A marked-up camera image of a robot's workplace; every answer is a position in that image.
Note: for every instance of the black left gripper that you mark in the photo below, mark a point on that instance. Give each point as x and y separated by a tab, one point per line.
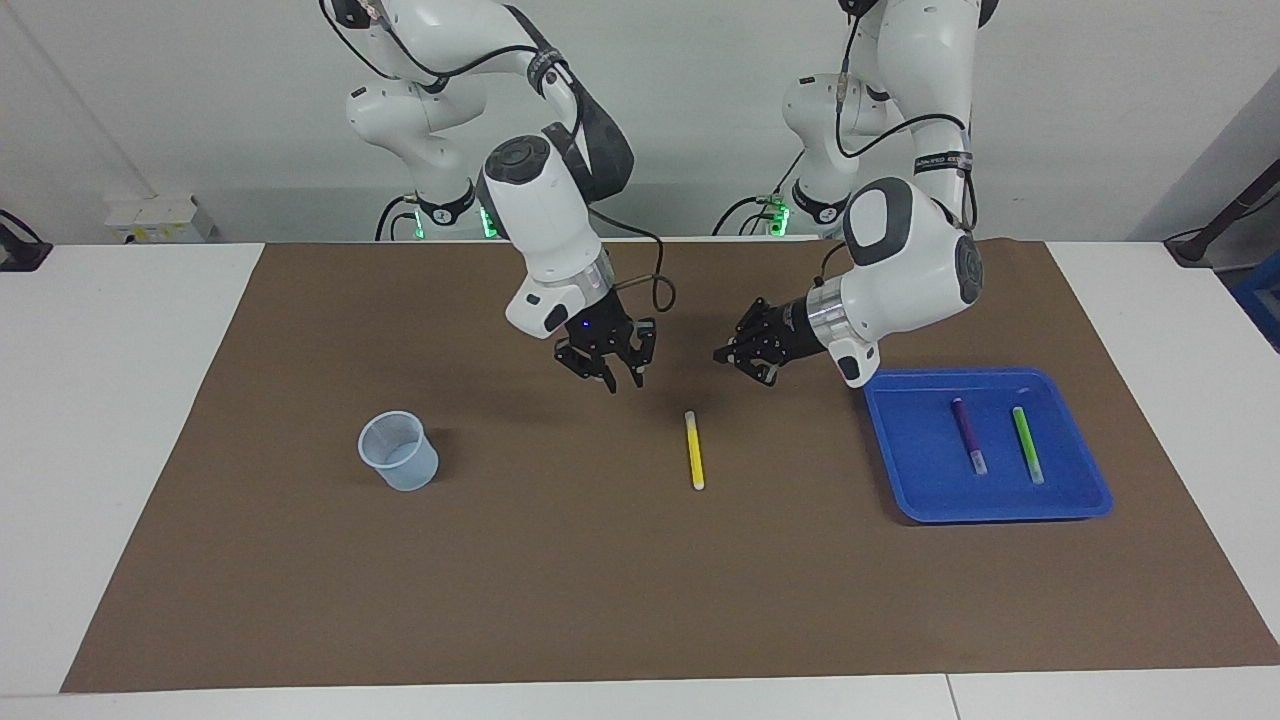
795	335

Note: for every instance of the black stand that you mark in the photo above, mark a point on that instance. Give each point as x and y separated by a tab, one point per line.
1235	210

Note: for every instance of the blue plastic tray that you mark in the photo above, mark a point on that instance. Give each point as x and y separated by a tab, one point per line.
930	480

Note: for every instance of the green pen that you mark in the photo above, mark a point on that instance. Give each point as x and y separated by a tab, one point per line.
1026	445

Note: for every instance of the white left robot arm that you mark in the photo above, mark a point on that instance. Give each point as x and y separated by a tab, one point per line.
900	270

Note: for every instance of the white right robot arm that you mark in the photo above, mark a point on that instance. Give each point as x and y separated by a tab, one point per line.
540	210

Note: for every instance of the blue box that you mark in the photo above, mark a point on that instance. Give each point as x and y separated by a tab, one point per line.
1262	315

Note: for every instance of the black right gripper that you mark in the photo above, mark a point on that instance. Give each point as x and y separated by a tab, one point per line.
600	330

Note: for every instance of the brown table mat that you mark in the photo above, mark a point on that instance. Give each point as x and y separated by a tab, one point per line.
640	600

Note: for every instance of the white power socket box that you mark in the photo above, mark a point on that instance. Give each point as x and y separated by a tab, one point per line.
160	220

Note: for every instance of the translucent plastic cup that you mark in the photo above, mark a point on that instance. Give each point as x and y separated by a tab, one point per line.
410	475

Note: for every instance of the yellow pen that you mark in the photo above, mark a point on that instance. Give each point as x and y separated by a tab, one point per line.
694	450

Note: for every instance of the purple pen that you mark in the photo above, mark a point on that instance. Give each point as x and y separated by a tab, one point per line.
966	430

